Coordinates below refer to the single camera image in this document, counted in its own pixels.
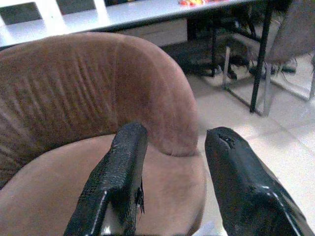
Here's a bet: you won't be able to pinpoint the white table with black legs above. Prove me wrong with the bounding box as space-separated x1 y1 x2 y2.
0 0 275 114

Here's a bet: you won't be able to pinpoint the brown suede sofa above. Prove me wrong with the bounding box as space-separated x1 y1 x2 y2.
0 31 207 236

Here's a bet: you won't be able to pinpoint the grey chair with chrome frame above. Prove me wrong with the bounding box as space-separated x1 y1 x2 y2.
264 0 315 116

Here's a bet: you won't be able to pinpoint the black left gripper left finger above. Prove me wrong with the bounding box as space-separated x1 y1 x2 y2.
63 122 149 236

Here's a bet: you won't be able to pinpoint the chrome chair frame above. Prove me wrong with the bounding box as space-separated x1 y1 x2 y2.
221 45 265 115

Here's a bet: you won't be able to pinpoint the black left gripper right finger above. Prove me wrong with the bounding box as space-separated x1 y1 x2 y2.
205 126 315 236

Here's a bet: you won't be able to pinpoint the orange and red small items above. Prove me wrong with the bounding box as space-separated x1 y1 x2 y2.
178 0 206 7

